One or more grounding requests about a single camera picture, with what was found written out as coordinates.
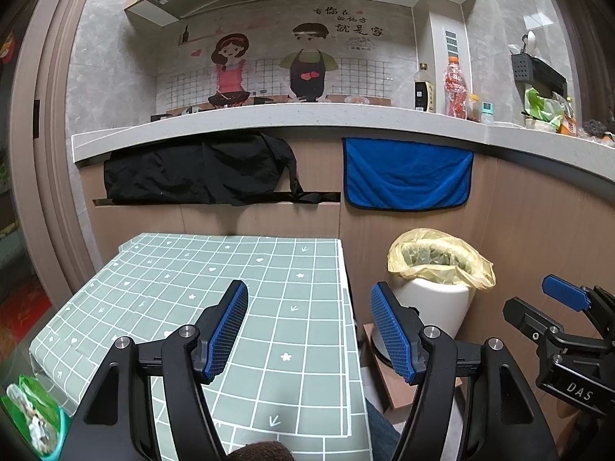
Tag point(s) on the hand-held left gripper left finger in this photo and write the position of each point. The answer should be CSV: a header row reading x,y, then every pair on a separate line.
x,y
226,331

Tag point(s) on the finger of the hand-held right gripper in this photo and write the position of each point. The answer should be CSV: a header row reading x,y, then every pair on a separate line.
x,y
523,317
567,292

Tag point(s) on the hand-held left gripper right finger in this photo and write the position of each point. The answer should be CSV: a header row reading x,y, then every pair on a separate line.
x,y
394,331

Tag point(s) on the white bin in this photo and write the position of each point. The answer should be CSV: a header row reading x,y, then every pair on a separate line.
x,y
432,307

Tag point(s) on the green checked tablecloth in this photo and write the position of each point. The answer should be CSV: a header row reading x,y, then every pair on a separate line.
x,y
288,307

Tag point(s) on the person's blue jeans leg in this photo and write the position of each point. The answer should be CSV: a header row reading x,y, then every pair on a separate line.
x,y
382,425

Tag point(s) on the brown fuzzy object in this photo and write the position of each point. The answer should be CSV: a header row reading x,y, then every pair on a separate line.
x,y
259,452

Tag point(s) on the blue hanging towel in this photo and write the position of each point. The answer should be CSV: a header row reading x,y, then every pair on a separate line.
x,y
406,173

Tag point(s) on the dark scouring ball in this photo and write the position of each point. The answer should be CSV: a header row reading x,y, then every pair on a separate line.
x,y
596,128

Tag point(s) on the black hanging cloth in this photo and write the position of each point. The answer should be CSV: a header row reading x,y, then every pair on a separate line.
x,y
192,168

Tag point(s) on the orange packet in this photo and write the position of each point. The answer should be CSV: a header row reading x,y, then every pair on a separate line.
x,y
569,125

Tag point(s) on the green vegetable bag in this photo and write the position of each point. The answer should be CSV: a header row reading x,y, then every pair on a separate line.
x,y
540,110

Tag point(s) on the teal bucket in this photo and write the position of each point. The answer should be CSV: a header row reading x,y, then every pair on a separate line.
x,y
62,430

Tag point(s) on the small teal-capped bottle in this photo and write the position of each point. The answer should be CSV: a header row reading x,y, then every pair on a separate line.
x,y
487,115

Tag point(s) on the red floor mat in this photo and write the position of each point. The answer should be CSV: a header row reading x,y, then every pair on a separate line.
x,y
24,321

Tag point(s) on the small orange-lidded jar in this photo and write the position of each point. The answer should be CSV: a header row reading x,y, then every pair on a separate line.
x,y
474,110

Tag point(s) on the green plastic bag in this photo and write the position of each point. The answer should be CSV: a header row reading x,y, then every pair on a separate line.
x,y
29,386

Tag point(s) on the orange-capped clear plastic bottle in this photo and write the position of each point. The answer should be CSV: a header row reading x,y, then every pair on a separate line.
x,y
455,89

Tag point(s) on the dark sauce bottle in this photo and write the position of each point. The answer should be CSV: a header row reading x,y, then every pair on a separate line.
x,y
425,96

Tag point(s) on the white pipe casing with vent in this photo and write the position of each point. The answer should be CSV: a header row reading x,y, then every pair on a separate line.
x,y
447,81

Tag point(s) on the black door strike plate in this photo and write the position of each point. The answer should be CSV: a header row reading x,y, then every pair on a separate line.
x,y
36,117

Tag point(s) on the colourful festive stickers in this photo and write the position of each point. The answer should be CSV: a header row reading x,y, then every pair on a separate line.
x,y
7,50

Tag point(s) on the black wall rack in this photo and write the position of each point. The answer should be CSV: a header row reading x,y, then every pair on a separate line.
x,y
533,69

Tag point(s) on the beige door frame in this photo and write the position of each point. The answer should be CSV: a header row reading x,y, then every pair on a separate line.
x,y
48,153

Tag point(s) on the white wall hook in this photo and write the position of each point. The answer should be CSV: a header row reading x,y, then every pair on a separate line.
x,y
530,41

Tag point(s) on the cartoon couple wall decal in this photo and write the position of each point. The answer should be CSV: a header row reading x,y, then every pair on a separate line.
x,y
269,72

